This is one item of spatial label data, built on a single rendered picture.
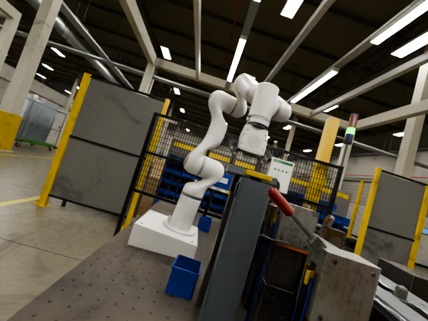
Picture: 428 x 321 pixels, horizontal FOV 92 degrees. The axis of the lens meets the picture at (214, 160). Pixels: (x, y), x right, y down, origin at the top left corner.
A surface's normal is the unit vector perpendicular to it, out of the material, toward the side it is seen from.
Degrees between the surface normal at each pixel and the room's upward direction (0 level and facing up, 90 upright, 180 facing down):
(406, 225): 90
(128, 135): 90
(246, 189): 90
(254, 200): 90
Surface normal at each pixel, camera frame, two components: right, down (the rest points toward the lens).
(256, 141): 0.11, -0.04
